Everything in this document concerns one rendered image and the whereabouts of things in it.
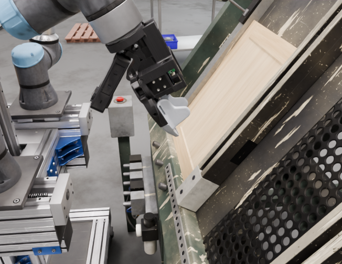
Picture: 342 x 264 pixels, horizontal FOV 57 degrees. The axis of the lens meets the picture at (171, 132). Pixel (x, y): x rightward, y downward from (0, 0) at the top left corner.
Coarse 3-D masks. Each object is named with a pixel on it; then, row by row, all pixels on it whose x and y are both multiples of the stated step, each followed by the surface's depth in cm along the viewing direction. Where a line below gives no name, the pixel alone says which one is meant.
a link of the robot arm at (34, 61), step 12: (24, 48) 120; (36, 48) 120; (12, 60) 120; (24, 60) 117; (36, 60) 119; (48, 60) 127; (24, 72) 119; (36, 72) 121; (24, 84) 122; (36, 84) 123
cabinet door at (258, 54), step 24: (240, 48) 119; (264, 48) 105; (288, 48) 94; (216, 72) 128; (240, 72) 112; (264, 72) 99; (216, 96) 119; (240, 96) 105; (192, 120) 128; (216, 120) 112; (192, 144) 119; (192, 168) 111
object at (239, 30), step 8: (264, 0) 117; (272, 0) 117; (256, 8) 118; (264, 8) 119; (256, 16) 120; (240, 24) 123; (248, 24) 121; (232, 32) 126; (240, 32) 122; (232, 40) 124; (224, 48) 126; (216, 56) 129; (224, 56) 127; (208, 64) 132; (216, 64) 128; (208, 72) 129; (200, 80) 132; (192, 88) 136; (200, 88) 133; (192, 96) 134
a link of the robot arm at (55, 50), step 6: (48, 30) 127; (54, 30) 130; (36, 36) 127; (42, 36) 127; (48, 36) 128; (54, 36) 130; (36, 42) 127; (42, 42) 127; (48, 42) 128; (54, 42) 130; (48, 48) 129; (54, 48) 131; (60, 48) 138; (54, 54) 132; (60, 54) 138; (54, 60) 132
